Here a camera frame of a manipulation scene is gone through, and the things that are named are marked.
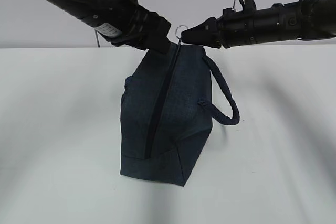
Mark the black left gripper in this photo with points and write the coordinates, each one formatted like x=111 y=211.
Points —
x=146 y=30

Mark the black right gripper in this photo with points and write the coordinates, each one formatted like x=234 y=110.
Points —
x=232 y=29

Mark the navy blue lunch bag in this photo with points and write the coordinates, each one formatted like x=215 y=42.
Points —
x=167 y=113

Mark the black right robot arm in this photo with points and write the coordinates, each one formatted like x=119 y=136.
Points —
x=306 y=20

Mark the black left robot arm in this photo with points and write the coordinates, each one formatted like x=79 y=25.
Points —
x=121 y=22

